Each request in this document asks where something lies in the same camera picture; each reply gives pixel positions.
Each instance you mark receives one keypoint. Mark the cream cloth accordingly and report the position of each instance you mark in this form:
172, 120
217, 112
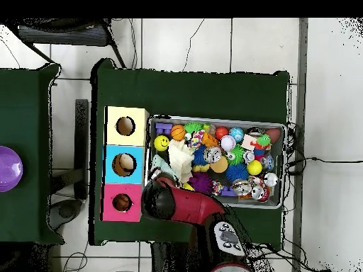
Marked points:
180, 158

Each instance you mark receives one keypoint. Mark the light blue cloth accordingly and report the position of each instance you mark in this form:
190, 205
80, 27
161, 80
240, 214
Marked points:
161, 165

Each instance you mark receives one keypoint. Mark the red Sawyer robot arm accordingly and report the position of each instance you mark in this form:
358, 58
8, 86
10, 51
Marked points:
195, 205

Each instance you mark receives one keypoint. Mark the wooden box with three holes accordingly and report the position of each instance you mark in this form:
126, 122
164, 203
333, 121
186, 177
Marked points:
124, 141

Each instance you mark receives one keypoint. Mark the shallow clear mesh bin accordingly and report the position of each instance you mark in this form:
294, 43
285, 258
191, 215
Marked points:
255, 202

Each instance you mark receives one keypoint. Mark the small orange basketball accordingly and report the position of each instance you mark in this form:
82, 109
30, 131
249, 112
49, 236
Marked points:
178, 132

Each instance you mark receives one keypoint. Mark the yellow smiley ball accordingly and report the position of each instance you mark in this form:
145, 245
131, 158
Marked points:
161, 142

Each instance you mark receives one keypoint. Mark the crushed silver can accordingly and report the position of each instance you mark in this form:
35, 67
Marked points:
212, 154

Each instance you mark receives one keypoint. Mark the purple spiky toy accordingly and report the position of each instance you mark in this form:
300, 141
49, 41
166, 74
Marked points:
202, 181

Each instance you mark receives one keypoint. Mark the white baseball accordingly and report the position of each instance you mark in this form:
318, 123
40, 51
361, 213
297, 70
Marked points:
227, 143

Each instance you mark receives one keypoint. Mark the blue globe ball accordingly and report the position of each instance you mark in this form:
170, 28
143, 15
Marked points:
236, 134

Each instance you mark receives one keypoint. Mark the dark green table cloth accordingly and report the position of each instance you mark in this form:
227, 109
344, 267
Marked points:
184, 93
25, 113

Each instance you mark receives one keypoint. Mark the blue spiky ball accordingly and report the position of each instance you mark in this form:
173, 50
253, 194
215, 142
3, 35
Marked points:
236, 172

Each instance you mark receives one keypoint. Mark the grey stand foot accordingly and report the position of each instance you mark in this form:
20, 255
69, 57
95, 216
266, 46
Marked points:
66, 212

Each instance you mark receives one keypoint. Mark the black chair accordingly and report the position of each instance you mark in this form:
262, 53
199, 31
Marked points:
62, 35

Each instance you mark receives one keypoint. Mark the purple bowl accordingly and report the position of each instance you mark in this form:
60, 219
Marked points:
8, 170

